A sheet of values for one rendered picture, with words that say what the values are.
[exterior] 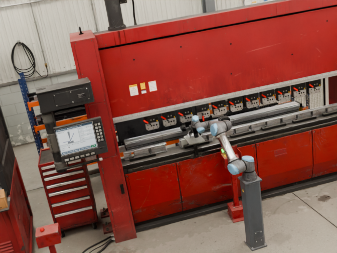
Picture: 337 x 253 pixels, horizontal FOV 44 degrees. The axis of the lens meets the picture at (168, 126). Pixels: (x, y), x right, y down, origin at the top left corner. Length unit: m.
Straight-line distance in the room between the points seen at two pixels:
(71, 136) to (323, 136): 3.03
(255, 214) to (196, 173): 0.93
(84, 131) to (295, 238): 2.43
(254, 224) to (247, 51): 1.86
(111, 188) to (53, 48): 4.44
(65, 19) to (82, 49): 4.29
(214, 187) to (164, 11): 4.70
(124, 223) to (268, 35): 2.64
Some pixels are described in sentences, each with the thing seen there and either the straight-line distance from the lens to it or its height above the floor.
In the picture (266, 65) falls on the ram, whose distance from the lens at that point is 4.96.
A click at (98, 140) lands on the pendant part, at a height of 1.38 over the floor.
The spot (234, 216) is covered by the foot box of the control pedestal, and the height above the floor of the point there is 0.04.
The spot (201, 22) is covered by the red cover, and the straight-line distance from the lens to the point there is 4.60.
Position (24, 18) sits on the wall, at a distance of 8.50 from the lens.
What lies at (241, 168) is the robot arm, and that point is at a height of 0.94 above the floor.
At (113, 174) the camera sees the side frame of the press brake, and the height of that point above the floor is 0.85.
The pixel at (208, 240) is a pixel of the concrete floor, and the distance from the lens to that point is 4.77.
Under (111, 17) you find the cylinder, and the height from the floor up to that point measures 2.44.
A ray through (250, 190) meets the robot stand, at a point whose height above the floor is 0.69.
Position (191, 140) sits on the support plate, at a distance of 4.71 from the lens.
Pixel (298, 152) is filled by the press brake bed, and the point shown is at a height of 0.52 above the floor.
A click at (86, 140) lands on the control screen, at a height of 1.41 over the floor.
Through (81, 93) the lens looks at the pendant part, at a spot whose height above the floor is 1.86.
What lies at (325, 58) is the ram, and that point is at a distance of 5.32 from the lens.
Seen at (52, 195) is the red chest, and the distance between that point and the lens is 5.06.
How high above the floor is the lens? 2.76
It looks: 20 degrees down
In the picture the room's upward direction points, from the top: 9 degrees counter-clockwise
